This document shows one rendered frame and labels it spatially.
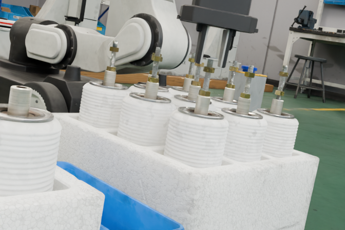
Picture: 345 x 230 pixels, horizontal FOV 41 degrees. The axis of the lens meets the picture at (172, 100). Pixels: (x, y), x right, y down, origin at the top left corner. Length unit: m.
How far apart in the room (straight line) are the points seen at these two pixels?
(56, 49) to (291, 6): 5.24
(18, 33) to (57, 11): 1.56
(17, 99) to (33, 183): 0.09
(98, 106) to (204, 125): 0.25
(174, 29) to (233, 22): 0.55
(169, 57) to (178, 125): 0.55
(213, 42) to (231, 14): 3.83
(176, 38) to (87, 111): 0.45
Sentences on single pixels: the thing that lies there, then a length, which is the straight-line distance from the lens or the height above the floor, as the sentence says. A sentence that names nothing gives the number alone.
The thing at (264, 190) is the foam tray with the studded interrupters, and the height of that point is 0.13.
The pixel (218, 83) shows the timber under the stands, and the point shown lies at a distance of 4.30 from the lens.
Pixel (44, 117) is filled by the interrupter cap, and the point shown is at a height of 0.25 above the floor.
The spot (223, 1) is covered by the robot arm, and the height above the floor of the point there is 0.43.
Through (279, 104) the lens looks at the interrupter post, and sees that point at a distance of 0.93.
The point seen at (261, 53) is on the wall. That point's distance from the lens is 6.59.
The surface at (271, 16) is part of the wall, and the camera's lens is 6.59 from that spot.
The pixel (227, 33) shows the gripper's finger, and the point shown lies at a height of 0.38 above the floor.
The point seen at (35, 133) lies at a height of 0.24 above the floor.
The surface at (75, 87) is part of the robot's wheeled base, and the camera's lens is 1.21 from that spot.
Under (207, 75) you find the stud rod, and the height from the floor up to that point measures 0.31.
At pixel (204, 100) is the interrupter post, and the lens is 0.73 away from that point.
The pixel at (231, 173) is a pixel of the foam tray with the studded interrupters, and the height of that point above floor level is 0.18.
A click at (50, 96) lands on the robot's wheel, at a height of 0.18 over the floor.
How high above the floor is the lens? 0.36
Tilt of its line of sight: 7 degrees down
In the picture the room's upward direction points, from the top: 10 degrees clockwise
